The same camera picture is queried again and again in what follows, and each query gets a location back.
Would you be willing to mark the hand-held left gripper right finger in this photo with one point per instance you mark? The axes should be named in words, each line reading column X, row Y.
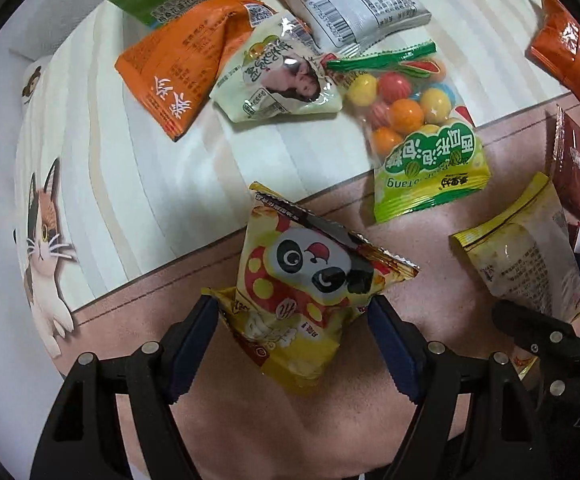
column 394, row 350

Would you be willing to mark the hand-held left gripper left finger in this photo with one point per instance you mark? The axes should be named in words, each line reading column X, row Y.
column 195, row 347

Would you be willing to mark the yellow white snack packet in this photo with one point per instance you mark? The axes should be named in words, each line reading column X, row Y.
column 525, row 250

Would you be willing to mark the dark red snack packet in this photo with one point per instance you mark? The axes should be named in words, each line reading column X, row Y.
column 577, row 165

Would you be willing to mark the yellow panda snack packet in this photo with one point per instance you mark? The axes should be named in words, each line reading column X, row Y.
column 310, row 280

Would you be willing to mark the green gumball candy bag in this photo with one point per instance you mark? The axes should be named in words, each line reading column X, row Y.
column 420, row 160

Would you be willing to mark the shiny orange snack packet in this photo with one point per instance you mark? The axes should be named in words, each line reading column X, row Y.
column 565, row 50

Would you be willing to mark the pale green portrait snack packet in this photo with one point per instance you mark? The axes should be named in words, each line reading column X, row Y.
column 270, row 90

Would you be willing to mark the matte orange snack packet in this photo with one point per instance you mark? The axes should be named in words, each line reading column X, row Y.
column 180, row 60

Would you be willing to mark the white striped cat print blanket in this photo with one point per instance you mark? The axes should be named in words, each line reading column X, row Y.
column 145, row 185

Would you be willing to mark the white bear print pillow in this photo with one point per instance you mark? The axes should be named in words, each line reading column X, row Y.
column 32, row 85

